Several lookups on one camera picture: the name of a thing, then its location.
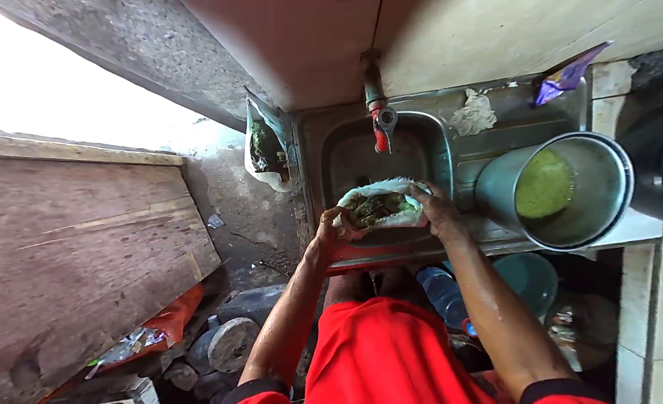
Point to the person's right hand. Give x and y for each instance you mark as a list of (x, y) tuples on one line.
[(442, 214)]

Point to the person's left hand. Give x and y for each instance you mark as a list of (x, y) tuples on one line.
[(326, 225)]

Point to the person's right fingers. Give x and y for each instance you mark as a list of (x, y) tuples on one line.
[(437, 190)]

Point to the person's right thumb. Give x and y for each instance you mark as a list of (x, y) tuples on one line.
[(419, 194)]

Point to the person's left fingers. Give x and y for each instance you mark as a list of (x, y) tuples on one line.
[(336, 212)]

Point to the white sack with green scraps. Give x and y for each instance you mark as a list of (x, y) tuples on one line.
[(385, 217)]

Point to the person's right forearm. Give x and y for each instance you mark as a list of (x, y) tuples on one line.
[(497, 303)]

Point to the person's left forearm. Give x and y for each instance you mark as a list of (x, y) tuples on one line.
[(282, 306)]

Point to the large silver metal pot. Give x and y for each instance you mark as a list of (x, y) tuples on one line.
[(502, 191)]

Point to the metal sink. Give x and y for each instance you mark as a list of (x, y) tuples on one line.
[(312, 146)]

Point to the person's legs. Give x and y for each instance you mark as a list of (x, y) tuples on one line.
[(349, 288)]

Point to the crumpled whitish cloth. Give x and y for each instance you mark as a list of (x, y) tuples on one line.
[(473, 115)]

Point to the white bag with green waste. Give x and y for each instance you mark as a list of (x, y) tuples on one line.
[(268, 146)]

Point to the clear blue plastic bottle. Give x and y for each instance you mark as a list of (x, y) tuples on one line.
[(442, 294)]

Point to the pale green liquid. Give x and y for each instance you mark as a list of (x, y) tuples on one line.
[(543, 184)]

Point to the tap with red spout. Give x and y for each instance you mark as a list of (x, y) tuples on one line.
[(374, 95)]

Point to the small clear plastic scrap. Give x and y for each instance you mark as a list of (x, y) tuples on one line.
[(215, 221)]

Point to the teal plastic basin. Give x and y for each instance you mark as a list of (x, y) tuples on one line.
[(528, 283)]

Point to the person's body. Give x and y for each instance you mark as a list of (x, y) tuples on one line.
[(387, 353)]

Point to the round grey concrete block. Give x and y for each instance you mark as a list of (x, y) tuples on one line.
[(234, 344)]

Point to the purple plastic packet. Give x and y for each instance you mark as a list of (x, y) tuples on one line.
[(568, 78)]

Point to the orange plastic bag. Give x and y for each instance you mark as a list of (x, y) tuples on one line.
[(183, 315)]

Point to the tiled counter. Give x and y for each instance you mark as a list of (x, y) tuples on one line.
[(640, 280)]

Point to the large black pot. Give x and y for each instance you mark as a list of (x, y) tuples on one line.
[(660, 162)]

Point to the black crumpled plastic bag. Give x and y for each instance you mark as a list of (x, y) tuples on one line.
[(651, 70)]

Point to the heap of plastic wrappers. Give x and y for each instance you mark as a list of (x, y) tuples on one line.
[(129, 347)]

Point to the brown wooden door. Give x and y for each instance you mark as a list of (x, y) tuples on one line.
[(84, 247)]

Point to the white rectangular box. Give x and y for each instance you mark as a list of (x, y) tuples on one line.
[(135, 391)]

